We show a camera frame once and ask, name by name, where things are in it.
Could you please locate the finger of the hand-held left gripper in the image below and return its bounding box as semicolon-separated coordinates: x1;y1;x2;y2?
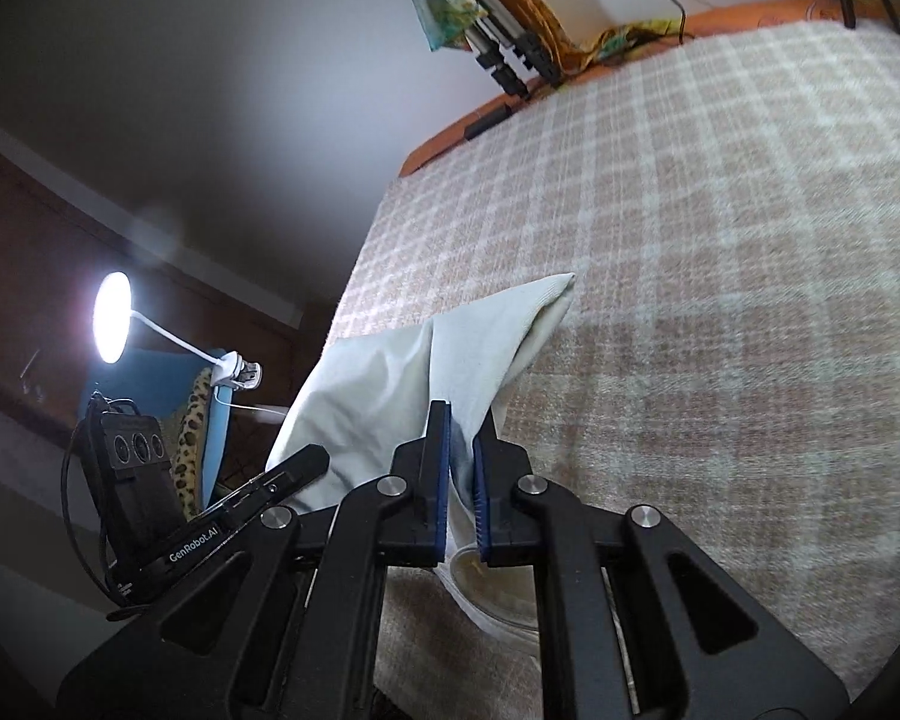
216;444;329;535

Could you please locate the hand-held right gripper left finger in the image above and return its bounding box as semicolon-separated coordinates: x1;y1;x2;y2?
56;401;452;720

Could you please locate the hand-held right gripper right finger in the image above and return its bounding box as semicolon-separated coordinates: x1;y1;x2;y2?
472;409;850;720

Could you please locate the white tank top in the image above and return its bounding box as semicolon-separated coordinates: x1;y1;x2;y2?
266;272;577;653

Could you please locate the leopard print cloth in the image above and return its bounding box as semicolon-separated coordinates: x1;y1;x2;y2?
169;367;216;523

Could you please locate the blue chair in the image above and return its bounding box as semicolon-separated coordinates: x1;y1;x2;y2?
82;349;231;520

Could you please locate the white clip desk lamp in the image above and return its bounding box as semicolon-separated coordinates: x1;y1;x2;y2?
91;270;265;392

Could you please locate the folded silver tripod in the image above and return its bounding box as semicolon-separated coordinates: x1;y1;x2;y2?
418;0;565;100

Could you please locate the white lamp cable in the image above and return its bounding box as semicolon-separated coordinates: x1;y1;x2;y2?
227;399;292;419

